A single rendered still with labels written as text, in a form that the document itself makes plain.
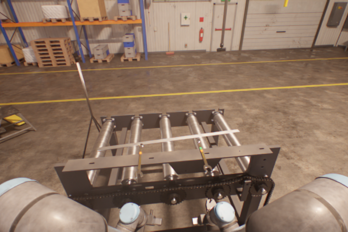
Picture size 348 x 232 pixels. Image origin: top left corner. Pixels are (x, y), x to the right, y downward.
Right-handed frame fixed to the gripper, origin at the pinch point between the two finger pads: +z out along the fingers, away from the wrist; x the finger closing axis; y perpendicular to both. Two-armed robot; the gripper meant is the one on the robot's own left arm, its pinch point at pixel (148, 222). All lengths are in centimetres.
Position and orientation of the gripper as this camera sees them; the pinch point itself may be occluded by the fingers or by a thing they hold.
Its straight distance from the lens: 131.8
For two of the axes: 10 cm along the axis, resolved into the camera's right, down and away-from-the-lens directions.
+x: -9.8, 0.4, 2.1
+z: 1.9, 6.0, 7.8
